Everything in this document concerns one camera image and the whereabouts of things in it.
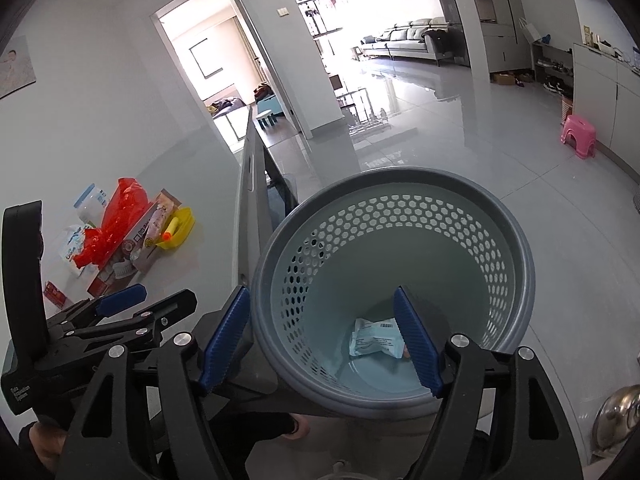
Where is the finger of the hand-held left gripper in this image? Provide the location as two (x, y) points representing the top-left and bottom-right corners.
(47, 283), (148, 333)
(60, 288), (199, 358)

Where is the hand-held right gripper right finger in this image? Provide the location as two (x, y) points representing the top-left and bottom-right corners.
(392, 286), (586, 480)

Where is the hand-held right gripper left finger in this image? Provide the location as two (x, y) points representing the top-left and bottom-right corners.
(55, 286), (251, 480)

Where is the light blue plastic packet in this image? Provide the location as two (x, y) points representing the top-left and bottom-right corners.
(349, 317), (406, 359)

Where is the red plastic bag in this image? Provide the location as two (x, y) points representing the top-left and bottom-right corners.
(75, 177), (153, 268)

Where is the grey perforated plastic basket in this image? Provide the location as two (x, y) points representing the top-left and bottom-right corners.
(250, 166), (536, 420)

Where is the person's left hand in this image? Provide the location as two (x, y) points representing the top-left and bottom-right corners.
(27, 420), (71, 476)

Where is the flat red cardboard box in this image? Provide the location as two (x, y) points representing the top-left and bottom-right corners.
(87, 265), (126, 296)

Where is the white and blue packet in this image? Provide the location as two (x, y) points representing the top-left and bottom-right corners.
(60, 224), (96, 276)

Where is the small red box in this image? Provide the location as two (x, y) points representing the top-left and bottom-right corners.
(44, 280), (68, 308)

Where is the yellow foam dart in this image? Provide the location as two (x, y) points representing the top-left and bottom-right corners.
(159, 217), (181, 245)

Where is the yellow plastic container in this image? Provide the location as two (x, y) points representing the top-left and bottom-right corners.
(155, 207), (196, 251)

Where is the white jar with blue lid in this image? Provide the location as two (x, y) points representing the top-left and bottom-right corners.
(73, 183), (110, 226)

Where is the steel pot lid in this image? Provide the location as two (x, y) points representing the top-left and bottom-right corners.
(592, 385), (640, 453)

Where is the bed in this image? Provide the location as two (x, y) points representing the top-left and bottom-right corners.
(207, 97), (248, 118)

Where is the small dark side table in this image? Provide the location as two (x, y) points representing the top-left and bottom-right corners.
(330, 74), (371, 111)

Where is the pink plastic stool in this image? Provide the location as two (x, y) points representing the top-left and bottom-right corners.
(560, 114), (598, 160)

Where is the grey sofa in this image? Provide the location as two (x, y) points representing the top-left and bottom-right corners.
(361, 16), (463, 66)

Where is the white sideboard cabinet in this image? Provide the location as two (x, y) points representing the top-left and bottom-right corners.
(572, 42), (640, 181)

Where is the shoe rack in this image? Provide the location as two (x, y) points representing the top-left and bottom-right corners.
(531, 40), (575, 95)

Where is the tall white cabinet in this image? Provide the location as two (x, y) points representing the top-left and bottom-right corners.
(465, 0), (531, 73)

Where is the clothes drying rack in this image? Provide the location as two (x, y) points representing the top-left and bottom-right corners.
(295, 0), (346, 41)

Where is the dark tall cabinet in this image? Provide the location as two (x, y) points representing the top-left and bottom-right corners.
(431, 0), (463, 28)

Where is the white wire rack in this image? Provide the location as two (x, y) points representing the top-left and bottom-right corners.
(347, 107), (391, 138)

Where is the wall poster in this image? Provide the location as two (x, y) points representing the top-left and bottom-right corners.
(0, 36), (38, 100)

